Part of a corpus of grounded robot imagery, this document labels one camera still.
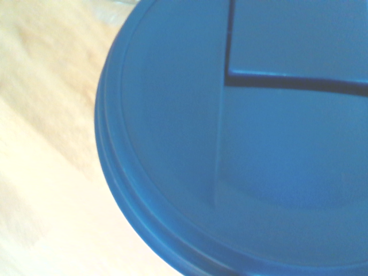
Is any clear plastic pitcher blue lid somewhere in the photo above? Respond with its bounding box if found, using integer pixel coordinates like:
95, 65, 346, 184
94, 0, 368, 276

